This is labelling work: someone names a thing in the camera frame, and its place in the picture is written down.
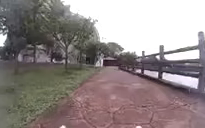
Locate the dark bushes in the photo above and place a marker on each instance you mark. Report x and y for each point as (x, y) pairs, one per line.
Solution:
(127, 58)

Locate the big dark tree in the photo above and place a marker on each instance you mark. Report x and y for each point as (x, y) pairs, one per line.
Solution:
(15, 30)

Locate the robot's own part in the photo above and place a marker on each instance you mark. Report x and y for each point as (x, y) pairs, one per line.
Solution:
(62, 126)
(138, 126)

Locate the distant round tree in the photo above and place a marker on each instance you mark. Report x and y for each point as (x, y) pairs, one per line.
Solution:
(115, 48)

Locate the small dark shelter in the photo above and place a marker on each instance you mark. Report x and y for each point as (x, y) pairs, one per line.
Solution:
(110, 61)

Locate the slender leafy tree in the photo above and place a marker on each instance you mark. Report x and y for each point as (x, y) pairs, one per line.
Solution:
(66, 36)

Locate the pale water surface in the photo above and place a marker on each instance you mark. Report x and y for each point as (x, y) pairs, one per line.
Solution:
(186, 80)

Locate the grey wooden rail fence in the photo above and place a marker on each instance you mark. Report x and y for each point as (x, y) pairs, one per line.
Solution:
(202, 63)

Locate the reddish paved path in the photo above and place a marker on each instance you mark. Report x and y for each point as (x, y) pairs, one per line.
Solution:
(123, 96)

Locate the grass strip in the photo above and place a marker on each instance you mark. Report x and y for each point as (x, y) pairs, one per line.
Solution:
(40, 90)

